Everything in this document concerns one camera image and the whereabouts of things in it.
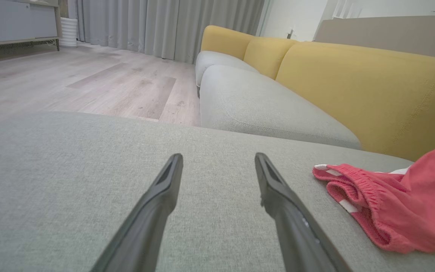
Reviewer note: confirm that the beige upholstered panel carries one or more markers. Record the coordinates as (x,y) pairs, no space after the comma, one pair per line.
(391,36)

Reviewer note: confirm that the white ribbed cylinder appliance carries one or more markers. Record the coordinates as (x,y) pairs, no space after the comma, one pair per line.
(68,32)

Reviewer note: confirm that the white window blind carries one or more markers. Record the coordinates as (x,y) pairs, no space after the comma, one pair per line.
(346,8)

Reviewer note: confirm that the red shorts with white hem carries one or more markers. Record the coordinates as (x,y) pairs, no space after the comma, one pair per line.
(410,211)

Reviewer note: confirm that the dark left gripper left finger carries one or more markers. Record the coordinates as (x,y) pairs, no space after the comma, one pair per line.
(145,226)

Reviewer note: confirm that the large grey sofa seat cushion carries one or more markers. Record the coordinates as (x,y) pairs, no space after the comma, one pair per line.
(70,181)

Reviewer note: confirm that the grey pleated curtain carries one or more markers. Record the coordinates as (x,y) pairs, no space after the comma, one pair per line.
(164,26)

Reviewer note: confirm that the wide yellow sofa back cushion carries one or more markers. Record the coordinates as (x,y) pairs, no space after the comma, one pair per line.
(383,94)

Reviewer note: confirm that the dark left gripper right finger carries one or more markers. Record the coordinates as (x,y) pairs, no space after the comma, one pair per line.
(296,234)

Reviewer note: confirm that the grey cabinet with wooden frame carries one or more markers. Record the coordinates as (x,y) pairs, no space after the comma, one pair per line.
(17,20)

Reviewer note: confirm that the small wall plug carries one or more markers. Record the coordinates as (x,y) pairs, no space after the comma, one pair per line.
(290,34)

